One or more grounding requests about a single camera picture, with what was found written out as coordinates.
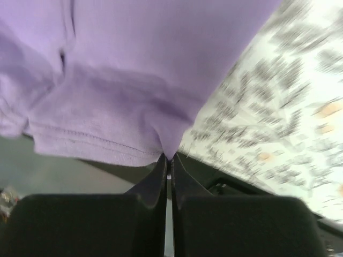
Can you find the floral patterned table mat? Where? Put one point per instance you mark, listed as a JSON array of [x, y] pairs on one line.
[[276, 120]]

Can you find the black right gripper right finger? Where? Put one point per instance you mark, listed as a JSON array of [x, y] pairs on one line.
[[239, 224]]

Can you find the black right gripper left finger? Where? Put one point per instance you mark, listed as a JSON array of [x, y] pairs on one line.
[[128, 224]]

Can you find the purple t shirt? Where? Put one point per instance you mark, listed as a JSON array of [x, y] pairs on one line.
[[117, 81]]

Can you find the black robot base mount plate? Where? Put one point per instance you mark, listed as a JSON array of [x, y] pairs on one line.
[[214, 180]]

